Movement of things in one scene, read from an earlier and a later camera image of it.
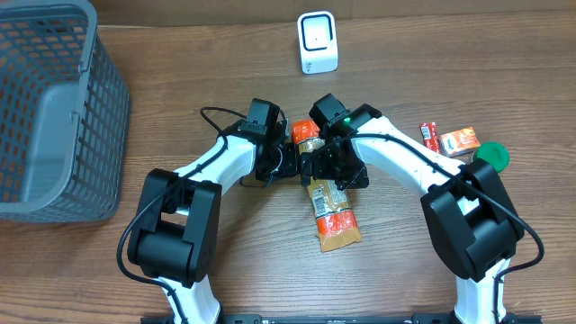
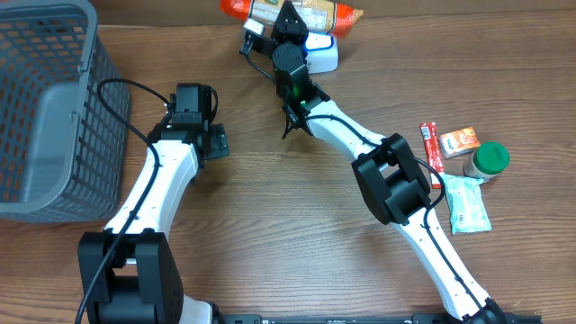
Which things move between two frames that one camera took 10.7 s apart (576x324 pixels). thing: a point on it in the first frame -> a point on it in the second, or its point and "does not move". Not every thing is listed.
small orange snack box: x=458 y=142 does not move
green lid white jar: x=495 y=153 does not move
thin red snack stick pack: x=429 y=133 does not move
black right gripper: x=354 y=176 -> x=290 y=27
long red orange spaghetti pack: x=335 y=220 -> x=320 y=16
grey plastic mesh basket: x=65 y=114 does not move
